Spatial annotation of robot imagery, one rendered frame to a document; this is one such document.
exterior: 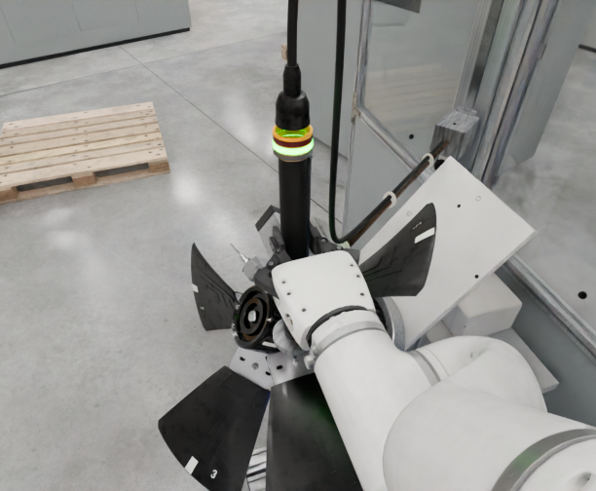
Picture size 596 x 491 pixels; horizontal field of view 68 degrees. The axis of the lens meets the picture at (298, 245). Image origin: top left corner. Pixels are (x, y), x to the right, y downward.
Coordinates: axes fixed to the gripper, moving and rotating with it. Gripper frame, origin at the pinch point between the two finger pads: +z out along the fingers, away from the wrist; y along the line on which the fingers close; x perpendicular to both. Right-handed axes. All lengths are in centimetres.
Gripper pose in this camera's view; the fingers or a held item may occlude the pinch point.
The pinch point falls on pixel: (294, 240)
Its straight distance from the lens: 57.7
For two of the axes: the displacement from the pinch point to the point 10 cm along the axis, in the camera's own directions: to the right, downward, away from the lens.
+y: 9.5, -2.2, 2.4
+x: 0.0, -7.3, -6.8
